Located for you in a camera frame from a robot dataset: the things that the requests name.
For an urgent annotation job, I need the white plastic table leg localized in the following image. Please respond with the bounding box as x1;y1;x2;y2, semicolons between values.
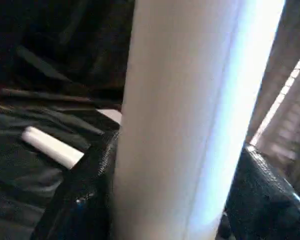
111;0;288;240
21;126;85;171

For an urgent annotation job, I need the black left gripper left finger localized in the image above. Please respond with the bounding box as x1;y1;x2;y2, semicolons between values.
29;129;121;240

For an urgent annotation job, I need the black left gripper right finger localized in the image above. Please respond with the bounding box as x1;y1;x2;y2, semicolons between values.
218;144;300;240

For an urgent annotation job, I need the black work mat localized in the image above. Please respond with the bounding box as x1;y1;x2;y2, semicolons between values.
0;99;123;240

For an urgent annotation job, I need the white paper sheet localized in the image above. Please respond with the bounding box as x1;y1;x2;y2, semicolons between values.
98;108;123;125

